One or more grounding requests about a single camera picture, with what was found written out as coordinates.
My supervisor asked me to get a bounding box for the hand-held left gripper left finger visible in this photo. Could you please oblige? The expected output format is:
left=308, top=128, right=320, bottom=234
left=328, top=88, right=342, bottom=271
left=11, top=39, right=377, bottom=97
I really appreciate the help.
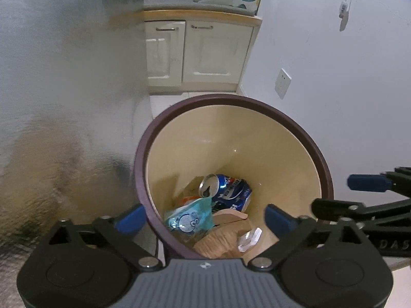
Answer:
left=45, top=204, right=163, bottom=272

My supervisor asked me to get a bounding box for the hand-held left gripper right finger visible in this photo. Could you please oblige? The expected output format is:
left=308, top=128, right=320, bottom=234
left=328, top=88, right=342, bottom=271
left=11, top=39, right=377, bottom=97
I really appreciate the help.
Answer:
left=252, top=204, right=375, bottom=272

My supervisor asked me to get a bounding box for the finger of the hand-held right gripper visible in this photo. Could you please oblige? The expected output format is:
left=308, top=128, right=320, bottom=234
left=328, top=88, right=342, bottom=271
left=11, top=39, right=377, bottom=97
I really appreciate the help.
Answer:
left=311, top=198, right=411, bottom=224
left=347, top=167, right=411, bottom=198

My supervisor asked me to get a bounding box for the clear plastic wrapper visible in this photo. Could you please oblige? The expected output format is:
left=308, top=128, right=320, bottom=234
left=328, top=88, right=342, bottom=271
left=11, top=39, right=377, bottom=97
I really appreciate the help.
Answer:
left=238, top=227, right=263, bottom=253

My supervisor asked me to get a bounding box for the tan paper piece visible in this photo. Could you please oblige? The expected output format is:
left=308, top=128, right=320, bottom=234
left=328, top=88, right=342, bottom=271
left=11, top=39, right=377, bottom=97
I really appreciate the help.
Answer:
left=212, top=207, right=250, bottom=227

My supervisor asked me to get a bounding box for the crushed blue soda can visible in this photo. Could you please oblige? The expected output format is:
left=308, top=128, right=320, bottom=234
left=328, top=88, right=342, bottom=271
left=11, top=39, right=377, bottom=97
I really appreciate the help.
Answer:
left=199, top=173, right=253, bottom=214

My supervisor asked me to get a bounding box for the teal snack packet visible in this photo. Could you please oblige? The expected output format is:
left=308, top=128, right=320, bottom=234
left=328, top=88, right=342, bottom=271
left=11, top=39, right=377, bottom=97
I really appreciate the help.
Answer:
left=164, top=197, right=215, bottom=235

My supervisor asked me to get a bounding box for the brown paper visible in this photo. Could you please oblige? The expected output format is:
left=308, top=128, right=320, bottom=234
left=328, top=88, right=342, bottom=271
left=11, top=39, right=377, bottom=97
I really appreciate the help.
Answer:
left=193, top=225, right=253, bottom=259

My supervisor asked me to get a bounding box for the beige trash bin brown rim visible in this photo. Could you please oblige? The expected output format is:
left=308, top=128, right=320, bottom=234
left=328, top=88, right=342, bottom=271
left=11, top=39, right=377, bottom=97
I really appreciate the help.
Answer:
left=134, top=94, right=334, bottom=260

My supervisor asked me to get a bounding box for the silver foil table skirt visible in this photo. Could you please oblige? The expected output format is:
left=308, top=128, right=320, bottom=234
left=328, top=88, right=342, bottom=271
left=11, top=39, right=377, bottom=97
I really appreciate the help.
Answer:
left=0, top=0, right=161, bottom=273

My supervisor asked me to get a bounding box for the narrow cream cabinet door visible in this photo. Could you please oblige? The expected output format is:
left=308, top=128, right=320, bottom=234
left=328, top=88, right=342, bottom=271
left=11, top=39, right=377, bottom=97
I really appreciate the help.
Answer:
left=145, top=21, right=186, bottom=87

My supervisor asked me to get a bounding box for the wide cream cabinet door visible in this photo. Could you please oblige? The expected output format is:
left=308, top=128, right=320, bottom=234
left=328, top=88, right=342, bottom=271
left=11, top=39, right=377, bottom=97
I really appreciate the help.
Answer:
left=183, top=20, right=254, bottom=85

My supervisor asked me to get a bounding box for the cream cabinet with wooden top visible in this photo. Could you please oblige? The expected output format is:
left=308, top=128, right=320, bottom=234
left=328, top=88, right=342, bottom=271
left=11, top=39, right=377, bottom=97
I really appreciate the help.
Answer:
left=143, top=8, right=263, bottom=96

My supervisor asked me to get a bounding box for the white wall socket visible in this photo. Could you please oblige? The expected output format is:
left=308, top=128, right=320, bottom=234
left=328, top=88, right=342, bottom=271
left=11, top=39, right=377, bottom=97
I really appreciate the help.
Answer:
left=274, top=68, right=292, bottom=99

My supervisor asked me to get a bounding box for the hanging white cord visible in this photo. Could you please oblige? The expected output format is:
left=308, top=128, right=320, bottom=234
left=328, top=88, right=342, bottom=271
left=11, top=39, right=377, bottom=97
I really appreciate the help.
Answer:
left=339, top=0, right=363, bottom=32

